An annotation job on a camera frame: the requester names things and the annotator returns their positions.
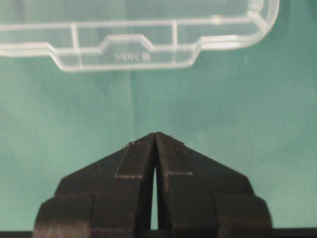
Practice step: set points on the clear plastic box lid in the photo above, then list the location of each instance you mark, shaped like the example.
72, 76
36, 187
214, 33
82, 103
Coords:
109, 35

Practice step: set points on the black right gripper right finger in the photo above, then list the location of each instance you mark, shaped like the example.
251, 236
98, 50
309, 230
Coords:
201, 198

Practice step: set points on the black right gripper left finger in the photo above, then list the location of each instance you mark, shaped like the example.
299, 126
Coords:
110, 198

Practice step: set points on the green table cloth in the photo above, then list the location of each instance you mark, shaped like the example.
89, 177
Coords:
253, 110

